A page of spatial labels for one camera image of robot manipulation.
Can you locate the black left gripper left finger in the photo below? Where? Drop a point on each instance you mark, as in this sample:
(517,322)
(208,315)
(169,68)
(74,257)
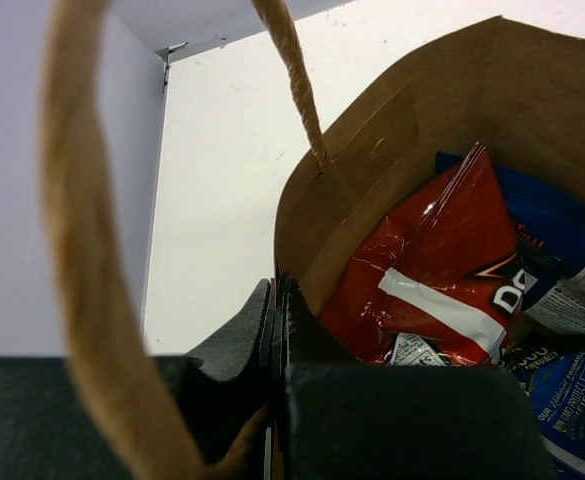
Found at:
(218,386)

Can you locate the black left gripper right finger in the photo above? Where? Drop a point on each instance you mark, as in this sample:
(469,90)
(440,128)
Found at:
(338,418)

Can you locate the red snack packet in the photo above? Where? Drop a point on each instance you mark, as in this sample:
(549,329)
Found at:
(439,281)

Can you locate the dark blue pretzel packet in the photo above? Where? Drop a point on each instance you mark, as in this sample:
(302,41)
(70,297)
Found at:
(554,381)

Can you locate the dark blue snack packet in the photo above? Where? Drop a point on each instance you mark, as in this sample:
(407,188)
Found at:
(551,230)

